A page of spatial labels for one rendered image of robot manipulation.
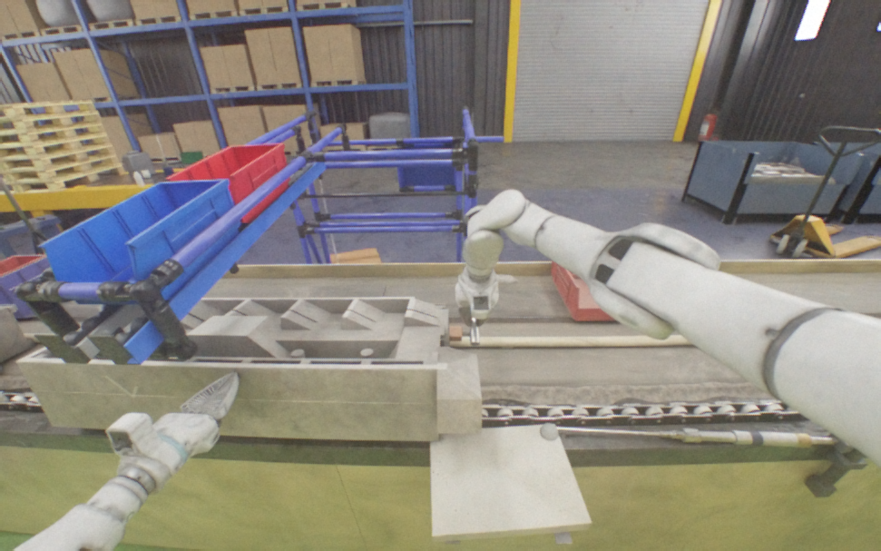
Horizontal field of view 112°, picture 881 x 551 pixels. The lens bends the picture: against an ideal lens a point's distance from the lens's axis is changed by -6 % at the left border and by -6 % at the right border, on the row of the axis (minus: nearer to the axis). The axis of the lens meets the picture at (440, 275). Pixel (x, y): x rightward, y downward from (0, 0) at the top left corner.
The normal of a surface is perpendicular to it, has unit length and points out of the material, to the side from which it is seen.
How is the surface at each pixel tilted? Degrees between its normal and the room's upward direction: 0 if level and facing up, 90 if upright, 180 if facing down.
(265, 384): 80
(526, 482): 0
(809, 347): 59
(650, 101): 90
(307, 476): 90
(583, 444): 0
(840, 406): 96
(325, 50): 90
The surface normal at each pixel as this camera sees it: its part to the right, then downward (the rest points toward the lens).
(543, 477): -0.03, -0.87
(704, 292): -0.70, -0.36
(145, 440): 0.98, -0.16
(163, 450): 0.85, -0.49
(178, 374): -0.04, 0.35
